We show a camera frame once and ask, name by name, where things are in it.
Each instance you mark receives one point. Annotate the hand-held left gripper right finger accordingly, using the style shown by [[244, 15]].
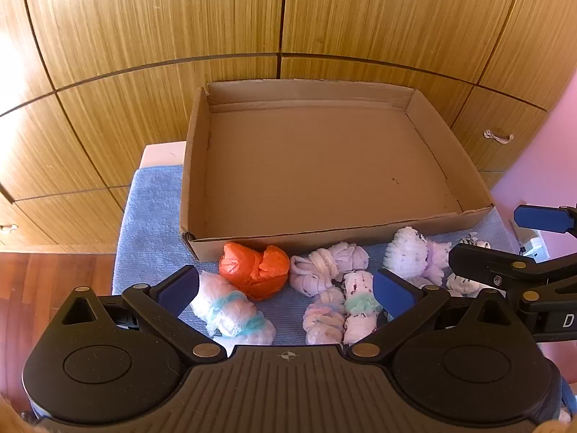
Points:
[[392, 295]]

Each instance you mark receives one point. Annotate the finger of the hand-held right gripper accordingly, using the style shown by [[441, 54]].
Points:
[[541, 219], [496, 267]]

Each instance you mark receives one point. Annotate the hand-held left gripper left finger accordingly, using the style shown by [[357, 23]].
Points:
[[180, 286]]

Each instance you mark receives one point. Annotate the white patterned bundle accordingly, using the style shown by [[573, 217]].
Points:
[[464, 285]]

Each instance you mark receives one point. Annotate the purple-print bundle with green band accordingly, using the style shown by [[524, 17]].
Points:
[[358, 320]]

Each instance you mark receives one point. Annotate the white fluffy bundle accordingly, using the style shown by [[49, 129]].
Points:
[[405, 252]]

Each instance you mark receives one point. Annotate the white bundle with teal bands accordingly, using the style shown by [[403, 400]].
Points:
[[230, 311]]

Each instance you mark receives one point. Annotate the white ribbed bundle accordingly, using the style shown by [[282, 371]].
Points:
[[324, 266]]

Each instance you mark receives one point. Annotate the orange crinkled bundle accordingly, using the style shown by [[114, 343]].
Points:
[[252, 270]]

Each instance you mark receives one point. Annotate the translucent pastel bundle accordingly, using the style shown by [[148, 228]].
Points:
[[322, 320]]

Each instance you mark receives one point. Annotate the brown cardboard box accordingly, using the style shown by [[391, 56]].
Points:
[[315, 176]]

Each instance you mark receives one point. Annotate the blue terry towel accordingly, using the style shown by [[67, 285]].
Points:
[[148, 234]]

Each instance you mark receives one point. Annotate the white small table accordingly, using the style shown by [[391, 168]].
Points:
[[162, 155]]

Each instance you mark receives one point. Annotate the wooden wardrobe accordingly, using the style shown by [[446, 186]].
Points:
[[135, 54]]

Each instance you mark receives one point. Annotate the white wall fixture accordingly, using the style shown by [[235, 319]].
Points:
[[534, 246]]

